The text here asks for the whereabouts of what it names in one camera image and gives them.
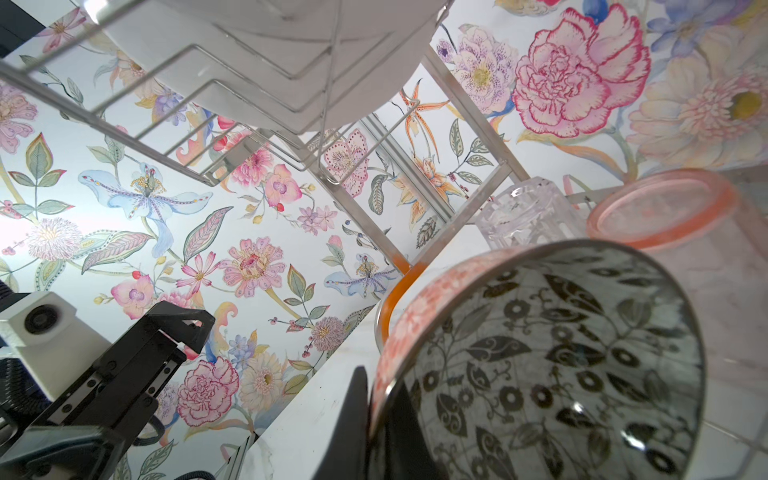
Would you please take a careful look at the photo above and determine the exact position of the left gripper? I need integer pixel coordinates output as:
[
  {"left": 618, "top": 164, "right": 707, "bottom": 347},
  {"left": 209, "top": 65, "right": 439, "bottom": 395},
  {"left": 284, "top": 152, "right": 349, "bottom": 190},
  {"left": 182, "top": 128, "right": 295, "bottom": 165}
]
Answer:
[{"left": 1, "top": 301, "right": 215, "bottom": 479}]

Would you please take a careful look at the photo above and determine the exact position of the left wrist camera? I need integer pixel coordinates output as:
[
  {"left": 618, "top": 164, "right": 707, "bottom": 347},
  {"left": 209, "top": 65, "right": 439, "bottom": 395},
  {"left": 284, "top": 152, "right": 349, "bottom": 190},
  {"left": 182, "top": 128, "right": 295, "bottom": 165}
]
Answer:
[{"left": 1, "top": 292, "right": 111, "bottom": 401}]

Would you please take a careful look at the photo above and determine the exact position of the orange bowl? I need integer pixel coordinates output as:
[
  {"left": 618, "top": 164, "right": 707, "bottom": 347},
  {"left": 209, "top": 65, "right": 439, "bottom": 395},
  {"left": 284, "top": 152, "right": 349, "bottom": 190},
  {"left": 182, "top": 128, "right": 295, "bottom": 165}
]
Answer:
[{"left": 374, "top": 262, "right": 429, "bottom": 352}]

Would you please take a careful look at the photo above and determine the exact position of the chrome two-tier dish rack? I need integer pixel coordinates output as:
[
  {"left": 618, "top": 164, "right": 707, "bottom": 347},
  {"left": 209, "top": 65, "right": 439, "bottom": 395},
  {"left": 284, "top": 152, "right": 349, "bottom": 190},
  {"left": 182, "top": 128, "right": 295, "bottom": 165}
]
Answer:
[{"left": 1, "top": 1, "right": 527, "bottom": 271}]

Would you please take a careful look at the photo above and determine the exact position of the pink tinted glass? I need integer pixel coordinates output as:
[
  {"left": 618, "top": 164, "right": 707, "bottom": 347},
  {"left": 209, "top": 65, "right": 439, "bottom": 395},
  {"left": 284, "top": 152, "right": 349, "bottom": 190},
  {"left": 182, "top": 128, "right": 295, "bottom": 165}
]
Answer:
[{"left": 586, "top": 169, "right": 767, "bottom": 396}]

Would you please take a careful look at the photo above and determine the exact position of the white plate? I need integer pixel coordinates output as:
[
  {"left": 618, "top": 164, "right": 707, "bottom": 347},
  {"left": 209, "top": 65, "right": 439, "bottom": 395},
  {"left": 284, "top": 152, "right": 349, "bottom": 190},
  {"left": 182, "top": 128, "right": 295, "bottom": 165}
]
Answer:
[{"left": 84, "top": 1, "right": 448, "bottom": 135}]

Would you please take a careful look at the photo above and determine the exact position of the red floral patterned bowl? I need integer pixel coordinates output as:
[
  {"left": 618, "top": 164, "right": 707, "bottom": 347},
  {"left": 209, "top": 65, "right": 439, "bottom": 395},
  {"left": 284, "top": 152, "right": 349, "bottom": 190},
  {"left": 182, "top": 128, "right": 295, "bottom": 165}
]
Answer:
[{"left": 365, "top": 240, "right": 705, "bottom": 479}]

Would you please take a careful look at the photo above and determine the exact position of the clear glass right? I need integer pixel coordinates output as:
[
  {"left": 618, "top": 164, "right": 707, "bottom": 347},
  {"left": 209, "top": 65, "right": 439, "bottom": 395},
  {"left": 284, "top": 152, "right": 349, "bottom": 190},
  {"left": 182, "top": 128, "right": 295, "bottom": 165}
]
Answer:
[{"left": 474, "top": 177, "right": 587, "bottom": 249}]

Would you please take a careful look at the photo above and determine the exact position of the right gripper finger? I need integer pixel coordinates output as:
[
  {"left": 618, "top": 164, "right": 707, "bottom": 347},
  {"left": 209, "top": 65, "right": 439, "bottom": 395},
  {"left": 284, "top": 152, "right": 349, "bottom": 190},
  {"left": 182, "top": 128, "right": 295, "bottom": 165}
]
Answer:
[{"left": 313, "top": 366, "right": 369, "bottom": 480}]

